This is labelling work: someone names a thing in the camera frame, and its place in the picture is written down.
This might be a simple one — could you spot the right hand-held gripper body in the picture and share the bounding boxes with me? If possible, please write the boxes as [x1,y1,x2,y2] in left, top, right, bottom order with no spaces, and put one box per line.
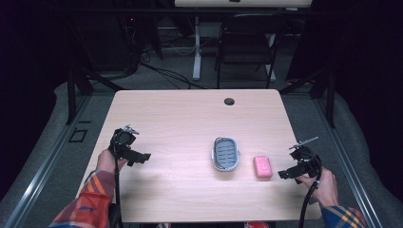
[288,136,323,179]

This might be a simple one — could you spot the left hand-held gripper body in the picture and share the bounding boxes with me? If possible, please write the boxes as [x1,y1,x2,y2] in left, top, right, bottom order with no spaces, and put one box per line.
[108,124,141,160]

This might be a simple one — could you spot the person's left hand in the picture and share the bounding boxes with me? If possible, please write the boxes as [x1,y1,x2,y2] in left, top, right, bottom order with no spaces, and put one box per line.
[96,148,128,176]

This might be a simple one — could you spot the person's right hand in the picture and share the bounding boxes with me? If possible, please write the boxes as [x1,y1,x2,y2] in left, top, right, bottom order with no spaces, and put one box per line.
[298,166,339,209]

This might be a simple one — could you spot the pink soap bar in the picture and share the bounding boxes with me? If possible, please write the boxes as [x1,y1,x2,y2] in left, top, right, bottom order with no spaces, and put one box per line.
[253,155,274,180]

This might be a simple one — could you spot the red item with white print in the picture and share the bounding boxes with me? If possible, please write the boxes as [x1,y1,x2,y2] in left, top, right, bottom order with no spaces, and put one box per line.
[244,220,273,228]

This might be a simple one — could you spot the grey soap dish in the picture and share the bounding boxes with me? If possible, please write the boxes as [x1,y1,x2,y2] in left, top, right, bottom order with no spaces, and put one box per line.
[210,136,241,173]

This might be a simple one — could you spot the black metal stand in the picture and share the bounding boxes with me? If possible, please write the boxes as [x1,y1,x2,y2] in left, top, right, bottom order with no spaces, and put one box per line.
[278,66,337,129]
[64,61,126,126]

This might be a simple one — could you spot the white desk leg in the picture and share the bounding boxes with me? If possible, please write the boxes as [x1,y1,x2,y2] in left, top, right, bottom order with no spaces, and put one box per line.
[192,15,203,82]

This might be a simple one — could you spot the black folding chair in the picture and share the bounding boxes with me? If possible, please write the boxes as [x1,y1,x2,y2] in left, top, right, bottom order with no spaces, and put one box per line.
[214,12,288,90]

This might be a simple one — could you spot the right hand-held gripper black cable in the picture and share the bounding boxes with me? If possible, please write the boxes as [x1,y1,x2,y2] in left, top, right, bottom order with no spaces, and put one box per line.
[297,155,323,228]

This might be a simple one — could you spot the hand-held gripper black cable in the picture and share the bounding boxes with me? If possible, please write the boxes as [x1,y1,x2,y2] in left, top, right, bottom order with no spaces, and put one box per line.
[297,155,323,228]
[112,139,125,228]

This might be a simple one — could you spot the left hand-held gripper black cable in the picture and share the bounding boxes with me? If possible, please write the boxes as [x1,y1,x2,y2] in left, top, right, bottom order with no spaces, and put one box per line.
[112,139,125,228]

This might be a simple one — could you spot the aluminium floor rail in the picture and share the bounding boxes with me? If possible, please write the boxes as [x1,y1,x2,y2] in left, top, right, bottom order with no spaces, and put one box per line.
[315,98,386,228]
[2,94,93,228]

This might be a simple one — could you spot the black floor cables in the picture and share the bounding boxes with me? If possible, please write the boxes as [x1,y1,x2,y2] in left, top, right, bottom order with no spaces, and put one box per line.
[126,15,210,90]

